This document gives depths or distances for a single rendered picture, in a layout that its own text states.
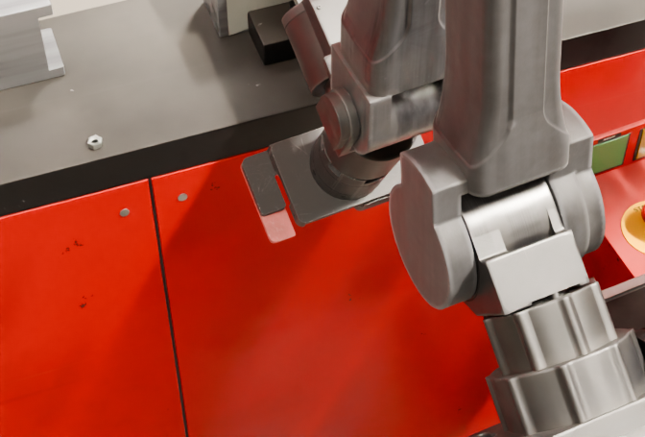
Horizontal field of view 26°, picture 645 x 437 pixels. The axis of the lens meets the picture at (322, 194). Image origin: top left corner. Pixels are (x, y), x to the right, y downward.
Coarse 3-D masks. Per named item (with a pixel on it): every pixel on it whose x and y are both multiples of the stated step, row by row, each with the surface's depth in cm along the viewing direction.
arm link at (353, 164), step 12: (324, 132) 99; (324, 144) 99; (396, 144) 95; (408, 144) 95; (336, 156) 97; (348, 156) 95; (360, 156) 94; (372, 156) 94; (384, 156) 95; (396, 156) 95; (336, 168) 99; (348, 168) 97; (360, 168) 96; (372, 168) 96; (384, 168) 97
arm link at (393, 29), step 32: (352, 0) 84; (384, 0) 80; (416, 0) 80; (352, 32) 85; (384, 32) 82; (416, 32) 82; (352, 64) 86; (384, 64) 83; (416, 64) 84; (352, 96) 88; (384, 96) 85; (416, 96) 88; (384, 128) 87; (416, 128) 89
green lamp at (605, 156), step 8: (624, 136) 140; (600, 144) 139; (608, 144) 140; (616, 144) 140; (624, 144) 141; (592, 152) 139; (600, 152) 140; (608, 152) 141; (616, 152) 141; (624, 152) 142; (592, 160) 141; (600, 160) 141; (608, 160) 142; (616, 160) 142; (592, 168) 142; (600, 168) 142; (608, 168) 143
